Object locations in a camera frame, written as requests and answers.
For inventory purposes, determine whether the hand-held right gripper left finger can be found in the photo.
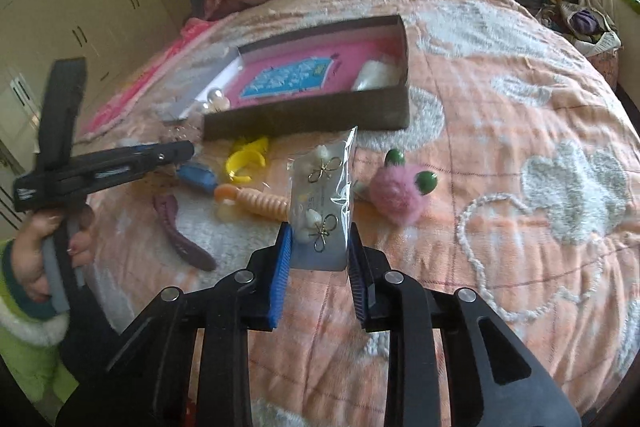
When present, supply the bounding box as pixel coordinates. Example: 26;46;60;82
55;223;294;427

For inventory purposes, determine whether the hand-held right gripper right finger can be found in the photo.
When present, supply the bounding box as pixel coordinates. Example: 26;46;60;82
348;223;583;427

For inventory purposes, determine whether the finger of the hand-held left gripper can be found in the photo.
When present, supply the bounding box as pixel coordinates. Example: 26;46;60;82
134;140;196;172

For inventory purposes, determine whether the blue hair clip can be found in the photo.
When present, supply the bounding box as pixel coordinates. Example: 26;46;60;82
176;163;219;196

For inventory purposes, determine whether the peach ribbed hair clip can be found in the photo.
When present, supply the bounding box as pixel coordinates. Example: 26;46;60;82
214;184;292;223

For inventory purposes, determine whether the purple hair claw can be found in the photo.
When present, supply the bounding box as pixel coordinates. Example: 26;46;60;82
152;193;219;272

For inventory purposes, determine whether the pink fluffy hair tie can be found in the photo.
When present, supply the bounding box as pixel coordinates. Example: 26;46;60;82
356;148;440;226

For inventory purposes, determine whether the brown cardboard box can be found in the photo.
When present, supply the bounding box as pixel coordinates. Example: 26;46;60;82
167;14;412;142

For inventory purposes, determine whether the person's left forearm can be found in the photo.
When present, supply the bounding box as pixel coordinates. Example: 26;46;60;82
0;239;83;410

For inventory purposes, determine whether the person's left hand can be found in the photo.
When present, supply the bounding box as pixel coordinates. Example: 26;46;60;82
9;206;96;304

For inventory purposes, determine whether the pink printed blanket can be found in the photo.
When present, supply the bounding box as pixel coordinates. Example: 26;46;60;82
82;18;223;142

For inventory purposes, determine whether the yellow hair clip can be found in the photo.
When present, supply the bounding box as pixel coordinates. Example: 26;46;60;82
225;137;271;186

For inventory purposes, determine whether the pearl bead ornament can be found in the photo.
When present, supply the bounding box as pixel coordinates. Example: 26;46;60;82
200;88;231;114

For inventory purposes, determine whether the cream wardrobe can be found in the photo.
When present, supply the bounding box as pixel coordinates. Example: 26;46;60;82
0;0;177;208

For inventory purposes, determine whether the white plastic bag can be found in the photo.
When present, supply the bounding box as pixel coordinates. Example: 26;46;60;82
350;61;404;92

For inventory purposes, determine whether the floral bag of clothes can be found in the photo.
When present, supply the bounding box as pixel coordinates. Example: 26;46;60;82
554;1;624;58

